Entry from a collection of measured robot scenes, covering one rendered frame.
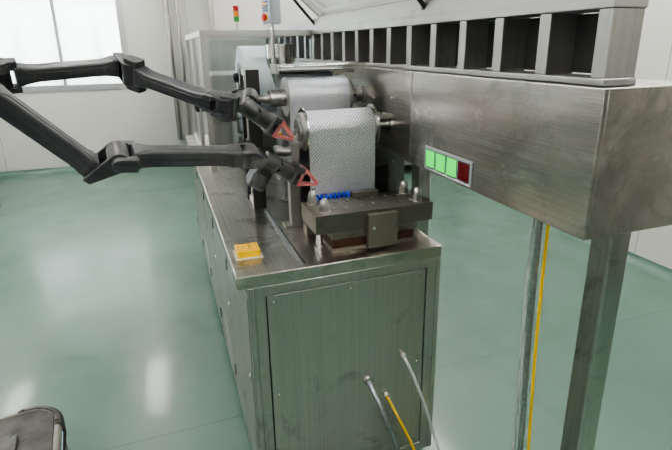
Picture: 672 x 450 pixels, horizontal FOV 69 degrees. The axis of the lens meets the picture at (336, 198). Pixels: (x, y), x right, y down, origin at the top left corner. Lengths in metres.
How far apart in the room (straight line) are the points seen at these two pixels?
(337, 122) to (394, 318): 0.67
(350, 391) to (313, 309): 0.35
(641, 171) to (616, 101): 0.17
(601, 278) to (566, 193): 0.28
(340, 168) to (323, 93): 0.33
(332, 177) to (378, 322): 0.50
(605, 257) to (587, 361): 0.28
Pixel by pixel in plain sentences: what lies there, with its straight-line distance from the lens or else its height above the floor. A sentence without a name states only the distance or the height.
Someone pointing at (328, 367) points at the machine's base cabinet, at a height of 0.54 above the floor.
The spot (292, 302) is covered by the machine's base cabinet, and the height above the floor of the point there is 0.79.
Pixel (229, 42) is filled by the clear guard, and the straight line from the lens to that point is 2.60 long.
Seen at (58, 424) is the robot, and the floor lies 0.24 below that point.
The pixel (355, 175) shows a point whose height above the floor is 1.09.
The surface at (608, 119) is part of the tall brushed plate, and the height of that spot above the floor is 1.38.
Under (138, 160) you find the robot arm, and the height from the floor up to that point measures 1.23.
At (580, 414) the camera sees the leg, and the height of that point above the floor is 0.61.
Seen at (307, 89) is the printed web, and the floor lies 1.37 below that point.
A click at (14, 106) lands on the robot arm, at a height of 1.39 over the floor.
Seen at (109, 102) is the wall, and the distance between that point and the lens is 7.16.
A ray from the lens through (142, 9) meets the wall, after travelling 7.12.
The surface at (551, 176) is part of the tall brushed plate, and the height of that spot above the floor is 1.25.
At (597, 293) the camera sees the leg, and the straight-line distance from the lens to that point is 1.34.
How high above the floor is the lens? 1.52
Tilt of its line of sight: 17 degrees down
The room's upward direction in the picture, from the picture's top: 1 degrees counter-clockwise
